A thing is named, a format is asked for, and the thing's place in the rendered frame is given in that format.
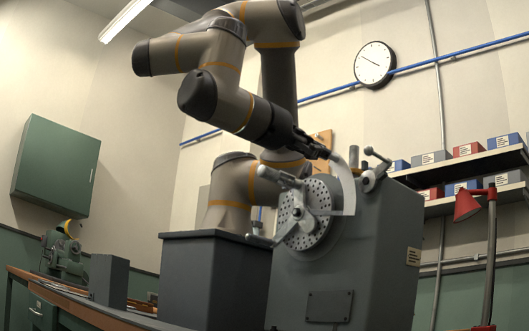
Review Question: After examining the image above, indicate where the light grey plunger knob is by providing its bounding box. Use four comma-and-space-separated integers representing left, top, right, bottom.
256, 163, 306, 191

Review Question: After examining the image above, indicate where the grey clamp lever with ball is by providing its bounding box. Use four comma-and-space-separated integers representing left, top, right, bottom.
359, 145, 394, 193

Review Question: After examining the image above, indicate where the wooden pegboard with pegs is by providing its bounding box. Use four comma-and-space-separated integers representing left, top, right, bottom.
307, 128, 334, 176

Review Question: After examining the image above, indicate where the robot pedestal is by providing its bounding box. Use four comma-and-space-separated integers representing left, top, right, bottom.
157, 229, 275, 331

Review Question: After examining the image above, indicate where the red labelled box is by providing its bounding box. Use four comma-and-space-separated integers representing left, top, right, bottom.
452, 141, 487, 159
415, 186, 446, 203

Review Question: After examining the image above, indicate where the white ceiling tube light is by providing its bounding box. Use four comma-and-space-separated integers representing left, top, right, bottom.
97, 0, 155, 46

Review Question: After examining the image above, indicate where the blue wall pipe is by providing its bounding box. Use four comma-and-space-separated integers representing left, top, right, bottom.
179, 21, 529, 223

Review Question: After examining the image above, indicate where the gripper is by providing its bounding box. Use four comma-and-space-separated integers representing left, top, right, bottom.
257, 100, 335, 163

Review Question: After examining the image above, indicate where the grey index plate with holes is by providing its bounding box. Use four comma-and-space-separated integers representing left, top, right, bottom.
275, 177, 337, 253

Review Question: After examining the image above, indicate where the green bench machine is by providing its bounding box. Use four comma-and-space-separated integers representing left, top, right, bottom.
39, 218, 86, 286

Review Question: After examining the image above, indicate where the red lamp on grey pole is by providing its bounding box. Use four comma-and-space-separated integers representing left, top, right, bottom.
452, 182, 500, 331

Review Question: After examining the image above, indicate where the grey wall shelf unit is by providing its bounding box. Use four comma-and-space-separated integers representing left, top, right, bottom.
386, 130, 529, 222

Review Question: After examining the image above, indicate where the grey labelled box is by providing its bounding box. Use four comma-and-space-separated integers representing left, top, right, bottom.
482, 168, 529, 188
409, 148, 454, 168

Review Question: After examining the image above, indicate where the grey horizontal conduit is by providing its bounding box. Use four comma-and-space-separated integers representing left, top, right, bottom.
419, 242, 529, 269

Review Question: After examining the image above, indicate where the wooden workbench with green drawers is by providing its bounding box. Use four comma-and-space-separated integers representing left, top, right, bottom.
4, 264, 192, 331

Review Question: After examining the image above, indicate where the blue labelled box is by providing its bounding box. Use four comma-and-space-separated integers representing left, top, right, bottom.
386, 159, 412, 174
443, 178, 484, 198
486, 132, 528, 152

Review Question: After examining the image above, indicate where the grey flat metal plate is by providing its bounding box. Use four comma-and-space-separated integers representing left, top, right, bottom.
37, 279, 90, 297

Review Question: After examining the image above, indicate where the green wall cabinet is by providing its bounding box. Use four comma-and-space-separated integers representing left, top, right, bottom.
9, 113, 102, 221

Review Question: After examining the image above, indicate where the beige nameplate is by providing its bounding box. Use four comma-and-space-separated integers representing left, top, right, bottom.
405, 245, 423, 268

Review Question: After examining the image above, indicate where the grey arbor with brass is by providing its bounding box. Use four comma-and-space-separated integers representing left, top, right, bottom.
348, 144, 366, 177

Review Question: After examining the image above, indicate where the round white wall clock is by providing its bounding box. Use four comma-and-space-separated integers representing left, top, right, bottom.
352, 40, 398, 90

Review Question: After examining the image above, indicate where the grey crank with dark handle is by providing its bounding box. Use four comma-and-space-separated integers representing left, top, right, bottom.
244, 183, 321, 249

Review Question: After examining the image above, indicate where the dark grey cover plate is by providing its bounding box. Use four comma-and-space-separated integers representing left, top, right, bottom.
304, 289, 355, 324

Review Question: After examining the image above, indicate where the grey vertical conduit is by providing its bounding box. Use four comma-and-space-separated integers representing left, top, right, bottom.
424, 0, 447, 331

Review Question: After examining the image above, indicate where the dark grey rack block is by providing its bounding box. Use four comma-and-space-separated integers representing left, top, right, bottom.
87, 253, 131, 311

